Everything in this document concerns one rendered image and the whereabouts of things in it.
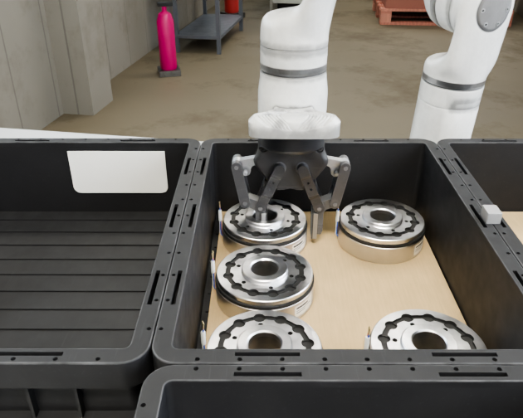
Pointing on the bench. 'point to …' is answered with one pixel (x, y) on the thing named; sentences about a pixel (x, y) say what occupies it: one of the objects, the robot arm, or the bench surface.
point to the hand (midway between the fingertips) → (289, 225)
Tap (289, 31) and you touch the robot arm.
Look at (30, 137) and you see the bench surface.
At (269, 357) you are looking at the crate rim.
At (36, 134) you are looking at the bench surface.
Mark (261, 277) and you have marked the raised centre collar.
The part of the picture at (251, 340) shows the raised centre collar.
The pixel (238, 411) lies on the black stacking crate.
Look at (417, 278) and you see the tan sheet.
